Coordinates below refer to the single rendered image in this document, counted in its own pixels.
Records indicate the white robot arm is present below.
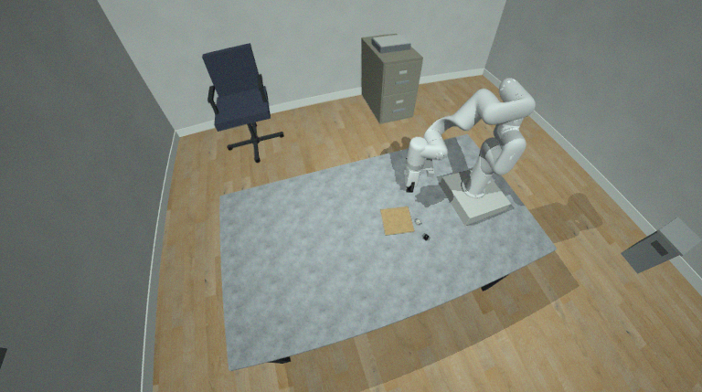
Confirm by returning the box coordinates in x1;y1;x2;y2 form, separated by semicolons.
406;78;536;198

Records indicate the tan square mat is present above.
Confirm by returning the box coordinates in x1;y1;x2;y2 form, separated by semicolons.
380;207;414;235

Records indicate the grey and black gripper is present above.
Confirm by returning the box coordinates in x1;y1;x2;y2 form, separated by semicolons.
406;167;420;193

